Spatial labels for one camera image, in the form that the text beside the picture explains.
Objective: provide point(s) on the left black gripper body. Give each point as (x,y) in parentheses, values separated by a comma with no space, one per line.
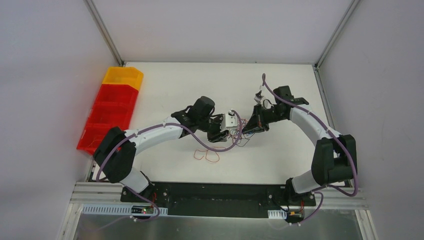
(216,131)

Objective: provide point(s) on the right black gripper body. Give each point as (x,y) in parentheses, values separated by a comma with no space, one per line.
(258,120)

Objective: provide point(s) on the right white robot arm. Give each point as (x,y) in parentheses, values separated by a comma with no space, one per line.
(334,158)

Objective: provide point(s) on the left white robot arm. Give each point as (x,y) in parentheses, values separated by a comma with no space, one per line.
(116,152)

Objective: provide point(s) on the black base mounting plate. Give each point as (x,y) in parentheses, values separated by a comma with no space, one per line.
(225,200)

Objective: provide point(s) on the yellow plastic bin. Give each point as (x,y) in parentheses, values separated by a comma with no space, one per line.
(116,75)

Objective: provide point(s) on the red plastic bin far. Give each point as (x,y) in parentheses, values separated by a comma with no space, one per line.
(122,94)

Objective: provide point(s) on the red plastic bin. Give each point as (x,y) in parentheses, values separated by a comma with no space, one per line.
(91,137)
(122,94)
(111,113)

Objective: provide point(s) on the red plastic bin middle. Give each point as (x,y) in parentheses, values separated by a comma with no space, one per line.
(111,113)

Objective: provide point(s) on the red plastic bin near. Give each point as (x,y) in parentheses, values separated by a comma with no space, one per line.
(91,137)

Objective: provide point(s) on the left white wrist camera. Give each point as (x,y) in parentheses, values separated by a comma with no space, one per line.
(229,121)

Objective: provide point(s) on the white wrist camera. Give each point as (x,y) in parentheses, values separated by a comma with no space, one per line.
(259,98)
(229,121)

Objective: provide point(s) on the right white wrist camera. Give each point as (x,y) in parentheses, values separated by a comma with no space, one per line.
(259,98)

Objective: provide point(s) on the right slotted cable duct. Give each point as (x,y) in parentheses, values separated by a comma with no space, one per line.
(277,214)

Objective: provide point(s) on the slotted cable duct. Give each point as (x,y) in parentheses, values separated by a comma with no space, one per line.
(123,210)
(277,214)

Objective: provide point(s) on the left slotted cable duct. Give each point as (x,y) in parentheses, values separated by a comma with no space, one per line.
(123,210)

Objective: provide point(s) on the aluminium frame rail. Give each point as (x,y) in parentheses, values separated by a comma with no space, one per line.
(110,193)

